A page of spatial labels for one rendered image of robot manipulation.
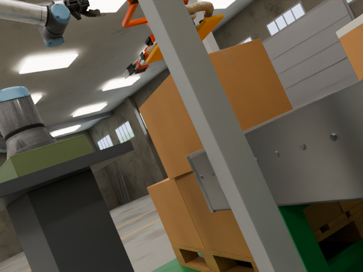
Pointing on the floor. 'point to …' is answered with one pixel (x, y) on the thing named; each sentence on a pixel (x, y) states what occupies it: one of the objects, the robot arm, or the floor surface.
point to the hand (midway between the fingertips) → (100, 2)
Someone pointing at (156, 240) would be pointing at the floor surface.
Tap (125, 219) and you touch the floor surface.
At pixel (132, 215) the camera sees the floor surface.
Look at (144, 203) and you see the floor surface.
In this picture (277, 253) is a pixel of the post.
